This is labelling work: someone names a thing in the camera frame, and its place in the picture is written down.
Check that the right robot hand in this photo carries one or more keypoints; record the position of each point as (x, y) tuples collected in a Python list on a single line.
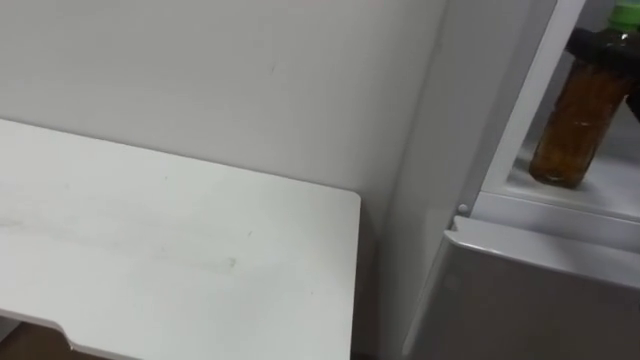
[(602, 50)]

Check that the amber drink bottle green cap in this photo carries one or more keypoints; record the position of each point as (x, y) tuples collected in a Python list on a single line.
[(575, 125)]

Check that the grey fridge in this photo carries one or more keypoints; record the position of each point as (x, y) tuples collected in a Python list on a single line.
[(500, 280)]

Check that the white desk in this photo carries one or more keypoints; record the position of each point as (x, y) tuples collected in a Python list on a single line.
[(165, 240)]

